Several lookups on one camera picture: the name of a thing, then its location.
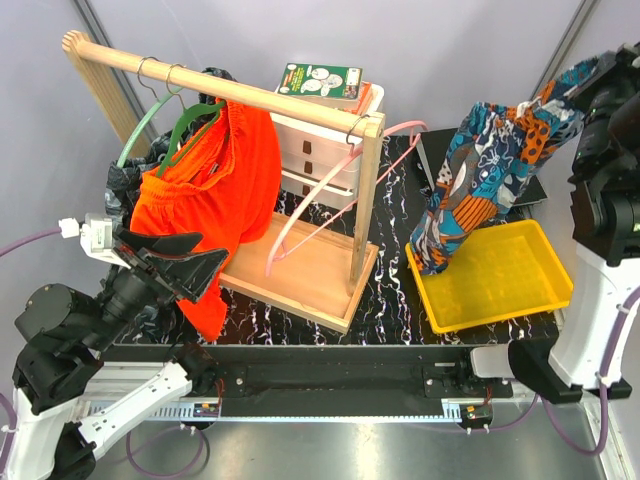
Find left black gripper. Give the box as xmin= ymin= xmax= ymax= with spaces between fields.
xmin=85 ymin=225 xmax=232 ymax=349

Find patterned blue orange shorts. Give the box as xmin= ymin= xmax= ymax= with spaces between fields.
xmin=409 ymin=56 xmax=599 ymax=275

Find pink hanger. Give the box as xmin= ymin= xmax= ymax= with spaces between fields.
xmin=264 ymin=120 xmax=430 ymax=277

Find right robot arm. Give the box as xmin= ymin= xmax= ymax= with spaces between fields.
xmin=453 ymin=44 xmax=639 ymax=404

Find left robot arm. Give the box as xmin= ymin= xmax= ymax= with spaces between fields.
xmin=1 ymin=228 xmax=229 ymax=479

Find dark grey patterned shorts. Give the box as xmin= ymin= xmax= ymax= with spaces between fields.
xmin=102 ymin=67 xmax=241 ymax=346

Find dark green hanger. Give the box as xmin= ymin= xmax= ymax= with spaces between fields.
xmin=155 ymin=64 xmax=226 ymax=178

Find light green hanger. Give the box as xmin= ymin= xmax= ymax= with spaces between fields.
xmin=116 ymin=56 xmax=184 ymax=169

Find wooden clothes rack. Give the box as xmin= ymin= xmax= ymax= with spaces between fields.
xmin=62 ymin=30 xmax=385 ymax=333

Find white drawer unit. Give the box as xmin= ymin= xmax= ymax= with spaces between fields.
xmin=271 ymin=113 xmax=362 ymax=210

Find yellow plastic tray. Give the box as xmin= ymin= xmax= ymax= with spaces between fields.
xmin=405 ymin=219 xmax=574 ymax=334

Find black marbled mat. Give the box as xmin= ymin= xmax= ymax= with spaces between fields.
xmin=107 ymin=133 xmax=564 ymax=347

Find green book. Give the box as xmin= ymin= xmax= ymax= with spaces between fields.
xmin=275 ymin=63 xmax=363 ymax=103

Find orange book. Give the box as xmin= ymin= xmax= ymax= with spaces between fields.
xmin=350 ymin=82 xmax=373 ymax=115

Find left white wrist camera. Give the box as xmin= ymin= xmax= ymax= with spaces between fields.
xmin=80 ymin=213 xmax=130 ymax=269

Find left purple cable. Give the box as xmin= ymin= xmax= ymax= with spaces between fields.
xmin=0 ymin=219 xmax=211 ymax=476

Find purple cable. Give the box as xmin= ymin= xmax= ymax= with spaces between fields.
xmin=0 ymin=219 xmax=211 ymax=476
xmin=542 ymin=287 xmax=640 ymax=457

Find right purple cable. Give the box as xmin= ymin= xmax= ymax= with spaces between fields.
xmin=542 ymin=287 xmax=640 ymax=457

